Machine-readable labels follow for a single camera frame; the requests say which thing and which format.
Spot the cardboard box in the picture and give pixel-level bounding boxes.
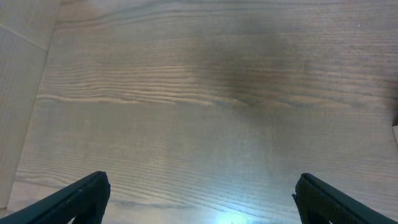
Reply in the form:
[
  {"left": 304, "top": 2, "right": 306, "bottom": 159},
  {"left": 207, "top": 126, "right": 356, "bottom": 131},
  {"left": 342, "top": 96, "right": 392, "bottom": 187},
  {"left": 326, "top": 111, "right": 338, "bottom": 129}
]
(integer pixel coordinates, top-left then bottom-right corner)
[{"left": 392, "top": 125, "right": 398, "bottom": 144}]

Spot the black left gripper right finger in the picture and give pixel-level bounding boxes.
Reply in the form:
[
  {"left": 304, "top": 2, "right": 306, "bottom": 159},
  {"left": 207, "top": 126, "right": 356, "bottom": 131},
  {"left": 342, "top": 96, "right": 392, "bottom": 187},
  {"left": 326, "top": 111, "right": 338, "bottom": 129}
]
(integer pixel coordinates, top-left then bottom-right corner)
[{"left": 292, "top": 173, "right": 397, "bottom": 224}]

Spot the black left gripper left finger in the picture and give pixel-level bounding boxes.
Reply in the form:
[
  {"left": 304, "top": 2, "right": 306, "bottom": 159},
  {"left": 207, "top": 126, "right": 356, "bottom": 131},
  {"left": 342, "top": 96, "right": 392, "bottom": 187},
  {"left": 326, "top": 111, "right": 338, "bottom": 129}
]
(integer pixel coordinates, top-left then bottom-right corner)
[{"left": 1, "top": 171, "right": 111, "bottom": 224}]

